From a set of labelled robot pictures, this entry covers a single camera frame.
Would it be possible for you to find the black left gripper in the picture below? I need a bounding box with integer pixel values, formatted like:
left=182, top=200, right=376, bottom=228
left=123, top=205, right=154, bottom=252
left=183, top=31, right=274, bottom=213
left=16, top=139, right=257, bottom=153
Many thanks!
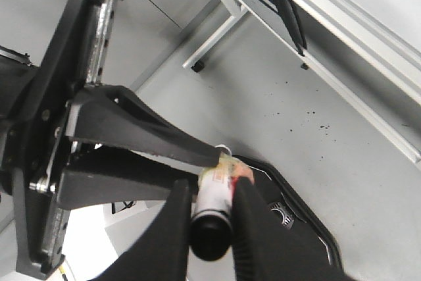
left=1, top=0, right=220, bottom=278

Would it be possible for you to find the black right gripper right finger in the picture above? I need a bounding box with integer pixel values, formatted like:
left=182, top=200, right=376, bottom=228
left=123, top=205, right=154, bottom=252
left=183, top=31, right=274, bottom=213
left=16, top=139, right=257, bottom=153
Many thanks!
left=232, top=177, right=352, bottom=280

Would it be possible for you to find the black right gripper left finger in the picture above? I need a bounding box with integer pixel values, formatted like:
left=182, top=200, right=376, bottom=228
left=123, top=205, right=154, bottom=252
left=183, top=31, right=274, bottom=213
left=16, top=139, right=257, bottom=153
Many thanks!
left=94, top=180, right=191, bottom=280

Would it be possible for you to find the white whiteboard marker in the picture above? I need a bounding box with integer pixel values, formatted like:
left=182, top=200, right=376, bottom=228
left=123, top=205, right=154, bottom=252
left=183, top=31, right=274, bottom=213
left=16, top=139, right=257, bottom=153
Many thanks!
left=189, top=144, right=255, bottom=261

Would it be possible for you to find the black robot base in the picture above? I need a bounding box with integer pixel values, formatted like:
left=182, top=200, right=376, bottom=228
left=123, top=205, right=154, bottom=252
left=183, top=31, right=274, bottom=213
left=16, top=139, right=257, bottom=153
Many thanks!
left=235, top=155, right=343, bottom=271

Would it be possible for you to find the aluminium whiteboard marker tray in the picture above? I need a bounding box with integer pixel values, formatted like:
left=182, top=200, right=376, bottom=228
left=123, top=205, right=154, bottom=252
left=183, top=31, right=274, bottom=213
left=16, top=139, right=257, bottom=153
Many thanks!
left=266, top=0, right=421, bottom=104

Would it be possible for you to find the dark fabric cloth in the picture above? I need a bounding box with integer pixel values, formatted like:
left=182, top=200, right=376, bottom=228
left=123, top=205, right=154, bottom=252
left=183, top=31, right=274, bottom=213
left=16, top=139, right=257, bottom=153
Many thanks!
left=273, top=0, right=307, bottom=57

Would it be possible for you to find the white metal stand frame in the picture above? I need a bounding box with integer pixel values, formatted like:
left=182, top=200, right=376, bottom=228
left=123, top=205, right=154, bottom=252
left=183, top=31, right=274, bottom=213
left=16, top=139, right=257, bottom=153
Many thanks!
left=183, top=0, right=420, bottom=165

